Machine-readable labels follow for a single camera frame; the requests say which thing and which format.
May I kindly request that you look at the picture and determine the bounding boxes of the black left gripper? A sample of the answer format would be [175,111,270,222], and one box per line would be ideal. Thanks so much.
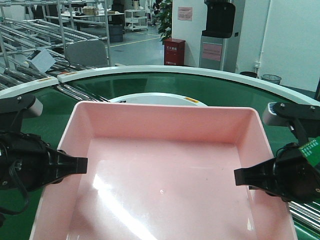
[0,131,88,192]

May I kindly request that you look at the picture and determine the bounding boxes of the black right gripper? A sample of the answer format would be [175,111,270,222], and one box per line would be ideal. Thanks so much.
[233,142,320,203]

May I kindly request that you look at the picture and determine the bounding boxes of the pink plastic bin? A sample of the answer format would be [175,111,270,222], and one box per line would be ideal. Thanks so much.
[30,101,297,240]

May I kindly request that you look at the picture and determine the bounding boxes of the chrome conveyor rollers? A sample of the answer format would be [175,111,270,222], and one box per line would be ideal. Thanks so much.
[55,83,109,102]

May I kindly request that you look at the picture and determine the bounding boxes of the white outer conveyor rim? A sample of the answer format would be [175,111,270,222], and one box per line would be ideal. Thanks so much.
[0,65,320,106]

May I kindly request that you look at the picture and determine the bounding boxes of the mesh waste basket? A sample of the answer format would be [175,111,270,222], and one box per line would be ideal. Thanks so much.
[261,74,282,85]

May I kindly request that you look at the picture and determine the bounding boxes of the roller rack shelving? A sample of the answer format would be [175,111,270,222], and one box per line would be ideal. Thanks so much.
[0,0,110,91]

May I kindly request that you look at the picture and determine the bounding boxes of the grey water dispenser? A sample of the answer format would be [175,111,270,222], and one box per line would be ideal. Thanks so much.
[199,0,246,73]

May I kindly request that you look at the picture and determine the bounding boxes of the red fire extinguisher box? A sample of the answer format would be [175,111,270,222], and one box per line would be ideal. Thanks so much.
[164,38,186,66]

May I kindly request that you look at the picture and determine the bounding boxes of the green potted plant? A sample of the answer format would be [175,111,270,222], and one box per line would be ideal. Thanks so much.
[156,0,173,44]

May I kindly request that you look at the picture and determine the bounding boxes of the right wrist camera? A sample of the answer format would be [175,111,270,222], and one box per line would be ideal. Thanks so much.
[262,102,320,127]

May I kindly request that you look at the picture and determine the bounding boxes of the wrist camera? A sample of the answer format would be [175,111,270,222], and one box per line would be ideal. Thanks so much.
[262,102,320,127]
[0,93,43,118]

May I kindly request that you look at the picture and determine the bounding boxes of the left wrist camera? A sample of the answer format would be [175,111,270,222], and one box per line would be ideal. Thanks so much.
[0,93,43,118]

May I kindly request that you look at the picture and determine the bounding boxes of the white inner conveyor ring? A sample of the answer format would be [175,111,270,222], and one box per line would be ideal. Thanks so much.
[108,92,208,108]

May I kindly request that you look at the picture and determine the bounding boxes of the white wire cart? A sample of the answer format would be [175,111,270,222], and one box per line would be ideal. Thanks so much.
[124,9,148,32]

